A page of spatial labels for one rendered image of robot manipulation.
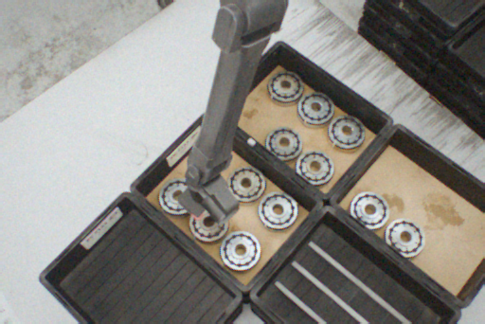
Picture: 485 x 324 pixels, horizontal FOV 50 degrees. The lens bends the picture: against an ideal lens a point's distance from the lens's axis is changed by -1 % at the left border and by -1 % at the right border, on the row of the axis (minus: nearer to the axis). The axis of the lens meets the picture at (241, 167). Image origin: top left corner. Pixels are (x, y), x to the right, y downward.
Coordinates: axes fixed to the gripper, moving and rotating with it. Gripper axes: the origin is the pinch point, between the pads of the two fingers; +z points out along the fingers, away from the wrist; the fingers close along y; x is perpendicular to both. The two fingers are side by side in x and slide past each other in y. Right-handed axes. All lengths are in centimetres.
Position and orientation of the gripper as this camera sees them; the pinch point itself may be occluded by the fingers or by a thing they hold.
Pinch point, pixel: (205, 201)
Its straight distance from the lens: 128.4
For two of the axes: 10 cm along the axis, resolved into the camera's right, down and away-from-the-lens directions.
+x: -7.4, -6.4, 2.0
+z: 0.0, 3.0, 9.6
